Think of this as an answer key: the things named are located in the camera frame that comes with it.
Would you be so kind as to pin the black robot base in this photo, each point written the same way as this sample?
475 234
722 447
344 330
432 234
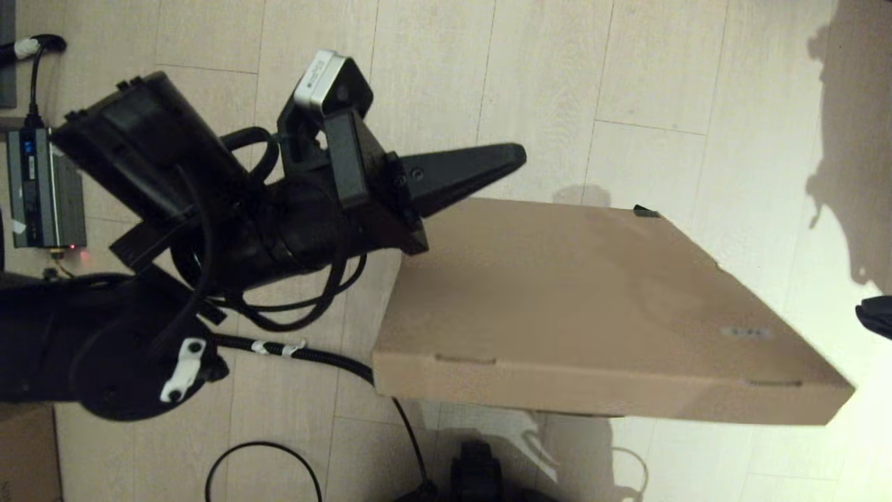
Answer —
477 474

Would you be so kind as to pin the grey power supply unit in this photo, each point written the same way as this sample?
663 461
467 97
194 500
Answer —
35 188

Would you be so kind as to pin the dark grey panel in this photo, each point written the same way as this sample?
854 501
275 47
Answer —
7 56

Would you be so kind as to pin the small brown cardboard box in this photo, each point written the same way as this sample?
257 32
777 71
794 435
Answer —
28 453

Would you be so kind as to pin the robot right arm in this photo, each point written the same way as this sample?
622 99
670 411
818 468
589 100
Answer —
877 317

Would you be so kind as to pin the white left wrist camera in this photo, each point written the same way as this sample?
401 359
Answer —
331 84

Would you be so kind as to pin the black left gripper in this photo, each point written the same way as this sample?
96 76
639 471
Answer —
348 188

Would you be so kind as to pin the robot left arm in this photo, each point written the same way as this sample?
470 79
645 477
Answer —
125 244

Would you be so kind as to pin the brown cardboard shoe box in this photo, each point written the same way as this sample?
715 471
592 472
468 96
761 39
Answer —
592 314

